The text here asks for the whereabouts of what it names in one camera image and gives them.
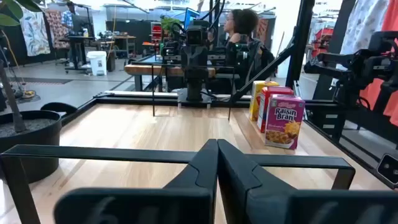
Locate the background green plant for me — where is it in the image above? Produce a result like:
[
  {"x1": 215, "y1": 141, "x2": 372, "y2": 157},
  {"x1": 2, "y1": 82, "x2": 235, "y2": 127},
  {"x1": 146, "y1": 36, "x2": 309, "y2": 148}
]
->
[{"x1": 160, "y1": 15, "x2": 182, "y2": 40}]

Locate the black standing desk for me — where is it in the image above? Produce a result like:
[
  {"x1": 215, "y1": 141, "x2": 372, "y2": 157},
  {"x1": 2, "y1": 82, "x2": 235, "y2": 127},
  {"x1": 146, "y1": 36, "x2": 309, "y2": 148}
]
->
[{"x1": 58, "y1": 35, "x2": 95, "y2": 75}]

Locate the yellow Corn Pops cereal box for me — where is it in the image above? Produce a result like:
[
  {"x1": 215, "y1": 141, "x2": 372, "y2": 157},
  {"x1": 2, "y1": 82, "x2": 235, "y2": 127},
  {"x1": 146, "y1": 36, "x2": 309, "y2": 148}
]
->
[{"x1": 249, "y1": 80, "x2": 280, "y2": 122}]

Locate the coral hanging cloth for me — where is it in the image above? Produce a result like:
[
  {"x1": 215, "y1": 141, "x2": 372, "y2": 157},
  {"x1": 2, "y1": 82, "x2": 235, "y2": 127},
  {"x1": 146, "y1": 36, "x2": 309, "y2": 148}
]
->
[{"x1": 359, "y1": 0, "x2": 398, "y2": 126}]

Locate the purple Raisin Bran cereal box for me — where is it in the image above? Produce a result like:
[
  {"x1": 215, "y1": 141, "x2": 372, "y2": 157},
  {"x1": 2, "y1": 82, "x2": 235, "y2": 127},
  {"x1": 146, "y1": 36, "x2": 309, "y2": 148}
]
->
[{"x1": 264, "y1": 94, "x2": 306, "y2": 151}]

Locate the green potted plant black pot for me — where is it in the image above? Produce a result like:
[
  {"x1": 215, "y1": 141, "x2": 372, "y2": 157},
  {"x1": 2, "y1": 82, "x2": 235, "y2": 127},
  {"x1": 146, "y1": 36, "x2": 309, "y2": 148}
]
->
[{"x1": 0, "y1": 0, "x2": 63, "y2": 184}]

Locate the wooden shelf with black frame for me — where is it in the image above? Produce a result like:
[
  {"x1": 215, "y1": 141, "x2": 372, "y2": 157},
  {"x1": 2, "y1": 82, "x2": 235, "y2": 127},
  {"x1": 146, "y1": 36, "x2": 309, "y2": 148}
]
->
[{"x1": 0, "y1": 63, "x2": 356, "y2": 224}]

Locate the black aluminium rig frame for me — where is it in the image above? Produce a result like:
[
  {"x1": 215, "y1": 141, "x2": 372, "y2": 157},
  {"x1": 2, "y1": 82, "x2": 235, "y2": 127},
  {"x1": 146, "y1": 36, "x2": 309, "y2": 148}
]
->
[{"x1": 60, "y1": 0, "x2": 398, "y2": 190}]

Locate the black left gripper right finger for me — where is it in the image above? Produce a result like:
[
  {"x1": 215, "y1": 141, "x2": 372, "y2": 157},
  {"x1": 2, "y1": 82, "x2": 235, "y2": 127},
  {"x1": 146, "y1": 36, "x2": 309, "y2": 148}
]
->
[{"x1": 216, "y1": 138, "x2": 398, "y2": 224}]

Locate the black frame bracket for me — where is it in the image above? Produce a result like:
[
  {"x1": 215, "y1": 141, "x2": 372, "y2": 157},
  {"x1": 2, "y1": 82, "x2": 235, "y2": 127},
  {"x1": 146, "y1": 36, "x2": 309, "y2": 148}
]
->
[{"x1": 40, "y1": 101, "x2": 78, "y2": 115}]

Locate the wooden workbench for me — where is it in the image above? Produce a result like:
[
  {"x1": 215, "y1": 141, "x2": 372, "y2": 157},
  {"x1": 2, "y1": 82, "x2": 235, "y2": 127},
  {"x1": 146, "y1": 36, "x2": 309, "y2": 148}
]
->
[{"x1": 124, "y1": 63, "x2": 217, "y2": 93}]

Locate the yellow cable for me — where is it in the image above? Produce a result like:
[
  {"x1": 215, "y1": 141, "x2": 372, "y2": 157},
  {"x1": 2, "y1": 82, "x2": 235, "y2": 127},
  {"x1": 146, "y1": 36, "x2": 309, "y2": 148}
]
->
[{"x1": 0, "y1": 29, "x2": 35, "y2": 99}]

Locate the blue monitor screen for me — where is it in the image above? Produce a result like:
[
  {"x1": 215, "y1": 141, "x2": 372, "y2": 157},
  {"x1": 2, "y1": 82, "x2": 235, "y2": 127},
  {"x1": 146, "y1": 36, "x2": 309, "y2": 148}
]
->
[{"x1": 183, "y1": 7, "x2": 201, "y2": 30}]

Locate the red Froot Loops cereal box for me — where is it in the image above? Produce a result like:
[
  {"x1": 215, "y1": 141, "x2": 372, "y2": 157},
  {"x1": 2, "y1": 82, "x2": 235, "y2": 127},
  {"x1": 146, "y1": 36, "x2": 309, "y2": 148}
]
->
[{"x1": 257, "y1": 86, "x2": 295, "y2": 134}]

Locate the person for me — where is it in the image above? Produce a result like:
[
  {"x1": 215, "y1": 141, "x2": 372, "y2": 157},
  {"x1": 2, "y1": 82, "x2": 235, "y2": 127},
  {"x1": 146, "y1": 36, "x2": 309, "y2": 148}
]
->
[
  {"x1": 214, "y1": 8, "x2": 276, "y2": 93},
  {"x1": 60, "y1": 1, "x2": 82, "y2": 66}
]

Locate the red cabinet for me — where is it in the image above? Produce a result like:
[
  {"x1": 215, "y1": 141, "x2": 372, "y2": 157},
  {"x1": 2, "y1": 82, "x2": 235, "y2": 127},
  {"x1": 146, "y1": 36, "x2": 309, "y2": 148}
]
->
[{"x1": 150, "y1": 21, "x2": 163, "y2": 43}]

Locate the wooden background table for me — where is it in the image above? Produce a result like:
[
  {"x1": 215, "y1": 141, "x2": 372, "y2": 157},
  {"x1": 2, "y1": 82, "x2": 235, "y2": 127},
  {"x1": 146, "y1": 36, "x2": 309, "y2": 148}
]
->
[{"x1": 93, "y1": 33, "x2": 137, "y2": 60}]

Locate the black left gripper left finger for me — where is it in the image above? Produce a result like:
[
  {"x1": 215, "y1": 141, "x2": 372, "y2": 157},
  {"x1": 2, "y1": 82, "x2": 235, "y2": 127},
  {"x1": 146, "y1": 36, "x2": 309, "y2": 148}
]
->
[{"x1": 53, "y1": 138, "x2": 219, "y2": 224}]

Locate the white waste bin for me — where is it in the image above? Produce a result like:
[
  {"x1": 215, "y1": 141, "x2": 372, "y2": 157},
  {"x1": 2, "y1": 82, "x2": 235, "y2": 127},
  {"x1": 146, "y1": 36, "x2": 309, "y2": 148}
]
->
[{"x1": 86, "y1": 50, "x2": 108, "y2": 77}]

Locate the black camera box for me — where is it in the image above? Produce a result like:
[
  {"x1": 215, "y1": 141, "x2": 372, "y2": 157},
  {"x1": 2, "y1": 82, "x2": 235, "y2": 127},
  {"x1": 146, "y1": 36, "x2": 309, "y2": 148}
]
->
[{"x1": 375, "y1": 151, "x2": 398, "y2": 189}]

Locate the white floral patterned cloth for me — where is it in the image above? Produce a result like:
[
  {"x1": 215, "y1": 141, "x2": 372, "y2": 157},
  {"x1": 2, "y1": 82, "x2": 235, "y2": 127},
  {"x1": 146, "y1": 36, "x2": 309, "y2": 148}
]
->
[{"x1": 20, "y1": 6, "x2": 51, "y2": 57}]

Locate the red patterned cloth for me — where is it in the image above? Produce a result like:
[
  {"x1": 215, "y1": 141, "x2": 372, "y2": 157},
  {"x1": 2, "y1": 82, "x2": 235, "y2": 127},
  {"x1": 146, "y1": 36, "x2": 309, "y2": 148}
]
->
[{"x1": 45, "y1": 11, "x2": 71, "y2": 49}]

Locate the white patterned garment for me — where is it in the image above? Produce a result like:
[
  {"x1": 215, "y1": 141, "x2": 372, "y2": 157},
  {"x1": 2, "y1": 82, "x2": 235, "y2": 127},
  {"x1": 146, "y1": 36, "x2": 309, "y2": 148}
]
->
[{"x1": 340, "y1": 0, "x2": 389, "y2": 57}]

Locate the red tool cart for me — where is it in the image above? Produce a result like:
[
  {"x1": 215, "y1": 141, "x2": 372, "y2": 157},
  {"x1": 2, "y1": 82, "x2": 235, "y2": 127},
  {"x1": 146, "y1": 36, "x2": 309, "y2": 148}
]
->
[{"x1": 312, "y1": 27, "x2": 334, "y2": 58}]

